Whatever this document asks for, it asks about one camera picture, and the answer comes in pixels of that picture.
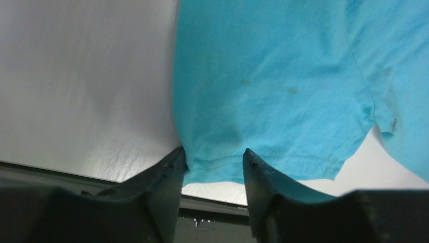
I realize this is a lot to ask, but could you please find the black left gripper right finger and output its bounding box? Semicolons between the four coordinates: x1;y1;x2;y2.
243;149;428;242

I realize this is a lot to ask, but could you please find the cyan t-shirt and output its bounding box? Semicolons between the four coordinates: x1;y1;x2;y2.
173;1;428;185

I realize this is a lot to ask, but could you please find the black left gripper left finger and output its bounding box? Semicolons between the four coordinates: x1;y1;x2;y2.
1;147;186;242

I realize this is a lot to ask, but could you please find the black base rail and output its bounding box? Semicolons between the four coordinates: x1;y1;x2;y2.
1;162;256;242

